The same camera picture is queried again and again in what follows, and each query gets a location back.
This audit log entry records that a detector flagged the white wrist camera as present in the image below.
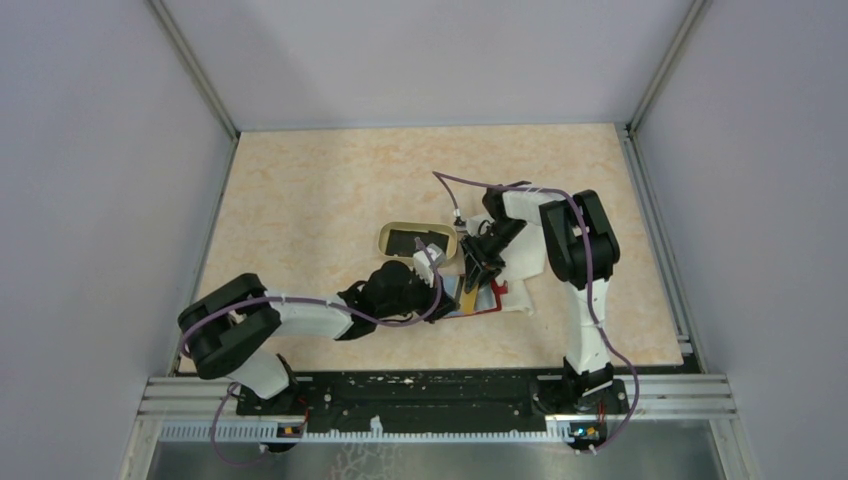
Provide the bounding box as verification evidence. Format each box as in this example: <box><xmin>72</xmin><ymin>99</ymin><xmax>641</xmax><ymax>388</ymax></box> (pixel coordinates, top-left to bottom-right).
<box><xmin>452</xmin><ymin>215</ymin><xmax>467</xmax><ymax>234</ymax></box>
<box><xmin>412</xmin><ymin>244</ymin><xmax>446</xmax><ymax>287</ymax></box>

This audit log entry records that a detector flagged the aluminium frame rail right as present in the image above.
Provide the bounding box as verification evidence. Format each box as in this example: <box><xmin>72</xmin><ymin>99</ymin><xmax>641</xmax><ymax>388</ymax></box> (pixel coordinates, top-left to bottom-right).
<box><xmin>626</xmin><ymin>0</ymin><xmax>712</xmax><ymax>138</ymax></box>

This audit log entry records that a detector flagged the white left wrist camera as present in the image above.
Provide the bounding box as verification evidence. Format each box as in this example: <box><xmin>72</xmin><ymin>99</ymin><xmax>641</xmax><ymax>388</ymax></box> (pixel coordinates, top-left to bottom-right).
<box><xmin>412</xmin><ymin>244</ymin><xmax>446</xmax><ymax>287</ymax></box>

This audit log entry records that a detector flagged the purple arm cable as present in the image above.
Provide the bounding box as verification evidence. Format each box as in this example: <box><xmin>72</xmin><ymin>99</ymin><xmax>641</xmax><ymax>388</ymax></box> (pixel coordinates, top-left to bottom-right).
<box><xmin>180</xmin><ymin>237</ymin><xmax>444</xmax><ymax>468</ymax></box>
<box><xmin>431</xmin><ymin>170</ymin><xmax>641</xmax><ymax>455</ymax></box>

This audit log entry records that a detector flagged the aluminium frame rail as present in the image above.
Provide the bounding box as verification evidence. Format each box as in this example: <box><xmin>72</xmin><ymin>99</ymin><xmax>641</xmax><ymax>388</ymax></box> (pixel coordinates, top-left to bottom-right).
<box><xmin>137</xmin><ymin>374</ymin><xmax>738</xmax><ymax>421</ymax></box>
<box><xmin>144</xmin><ymin>0</ymin><xmax>240</xmax><ymax>141</ymax></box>
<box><xmin>626</xmin><ymin>0</ymin><xmax>712</xmax><ymax>138</ymax></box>

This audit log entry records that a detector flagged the white cloth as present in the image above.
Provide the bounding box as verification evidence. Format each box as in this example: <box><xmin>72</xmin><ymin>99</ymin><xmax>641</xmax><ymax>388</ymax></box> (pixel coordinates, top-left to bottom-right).
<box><xmin>493</xmin><ymin>224</ymin><xmax>547</xmax><ymax>316</ymax></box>

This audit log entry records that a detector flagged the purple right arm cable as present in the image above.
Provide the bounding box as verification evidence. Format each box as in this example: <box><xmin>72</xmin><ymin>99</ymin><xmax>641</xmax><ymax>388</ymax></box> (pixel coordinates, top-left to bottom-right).
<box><xmin>431</xmin><ymin>170</ymin><xmax>641</xmax><ymax>455</ymax></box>

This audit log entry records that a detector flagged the red leather card holder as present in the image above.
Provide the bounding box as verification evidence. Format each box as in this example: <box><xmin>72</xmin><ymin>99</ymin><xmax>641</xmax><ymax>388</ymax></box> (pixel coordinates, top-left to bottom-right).
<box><xmin>443</xmin><ymin>275</ymin><xmax>509</xmax><ymax>318</ymax></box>

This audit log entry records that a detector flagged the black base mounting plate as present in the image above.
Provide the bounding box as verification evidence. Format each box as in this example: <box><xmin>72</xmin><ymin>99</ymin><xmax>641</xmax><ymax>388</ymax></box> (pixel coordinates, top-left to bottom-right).
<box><xmin>236</xmin><ymin>369</ymin><xmax>629</xmax><ymax>434</ymax></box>

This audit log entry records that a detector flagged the white slotted cable duct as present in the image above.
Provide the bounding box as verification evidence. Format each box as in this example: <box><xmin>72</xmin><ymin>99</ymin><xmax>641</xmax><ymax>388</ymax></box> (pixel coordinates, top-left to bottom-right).
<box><xmin>159</xmin><ymin>417</ymin><xmax>600</xmax><ymax>445</ymax></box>

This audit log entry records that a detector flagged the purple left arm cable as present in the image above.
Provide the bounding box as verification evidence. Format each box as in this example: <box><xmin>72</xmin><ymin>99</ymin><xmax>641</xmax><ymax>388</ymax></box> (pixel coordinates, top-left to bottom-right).
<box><xmin>180</xmin><ymin>237</ymin><xmax>444</xmax><ymax>468</ymax></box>

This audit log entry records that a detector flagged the aluminium front frame rail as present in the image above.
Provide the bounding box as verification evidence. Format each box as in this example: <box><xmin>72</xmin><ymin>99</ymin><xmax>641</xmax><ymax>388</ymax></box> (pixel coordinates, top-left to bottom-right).
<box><xmin>137</xmin><ymin>374</ymin><xmax>738</xmax><ymax>421</ymax></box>

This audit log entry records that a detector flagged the aluminium frame rail left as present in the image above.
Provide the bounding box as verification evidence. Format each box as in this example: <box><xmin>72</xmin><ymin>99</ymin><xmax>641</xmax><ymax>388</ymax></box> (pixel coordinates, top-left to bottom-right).
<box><xmin>144</xmin><ymin>0</ymin><xmax>240</xmax><ymax>141</ymax></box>

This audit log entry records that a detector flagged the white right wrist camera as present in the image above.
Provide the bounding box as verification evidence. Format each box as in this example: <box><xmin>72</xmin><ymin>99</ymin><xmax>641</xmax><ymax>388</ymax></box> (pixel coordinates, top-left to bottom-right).
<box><xmin>452</xmin><ymin>215</ymin><xmax>467</xmax><ymax>234</ymax></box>

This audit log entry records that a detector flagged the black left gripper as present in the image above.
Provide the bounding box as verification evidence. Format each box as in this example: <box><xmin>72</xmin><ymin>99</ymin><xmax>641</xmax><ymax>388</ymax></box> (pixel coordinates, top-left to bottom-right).
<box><xmin>378</xmin><ymin>266</ymin><xmax>461</xmax><ymax>324</ymax></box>

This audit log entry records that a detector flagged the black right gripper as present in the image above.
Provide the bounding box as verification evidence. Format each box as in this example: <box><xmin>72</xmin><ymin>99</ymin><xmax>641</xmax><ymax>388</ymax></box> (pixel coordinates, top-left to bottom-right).
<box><xmin>459</xmin><ymin>218</ymin><xmax>527</xmax><ymax>294</ymax></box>

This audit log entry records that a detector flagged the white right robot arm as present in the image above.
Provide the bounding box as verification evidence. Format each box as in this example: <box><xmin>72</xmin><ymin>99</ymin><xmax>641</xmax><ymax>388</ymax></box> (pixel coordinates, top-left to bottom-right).
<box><xmin>460</xmin><ymin>184</ymin><xmax>621</xmax><ymax>412</ymax></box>

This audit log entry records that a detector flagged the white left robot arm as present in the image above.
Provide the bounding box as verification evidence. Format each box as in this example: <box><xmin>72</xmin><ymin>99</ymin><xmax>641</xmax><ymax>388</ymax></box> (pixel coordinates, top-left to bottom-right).
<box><xmin>177</xmin><ymin>261</ymin><xmax>457</xmax><ymax>414</ymax></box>

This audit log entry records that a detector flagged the beige plastic tray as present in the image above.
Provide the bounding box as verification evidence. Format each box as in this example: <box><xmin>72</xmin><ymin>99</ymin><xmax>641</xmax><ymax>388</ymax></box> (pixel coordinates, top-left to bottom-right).
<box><xmin>377</xmin><ymin>221</ymin><xmax>458</xmax><ymax>264</ymax></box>

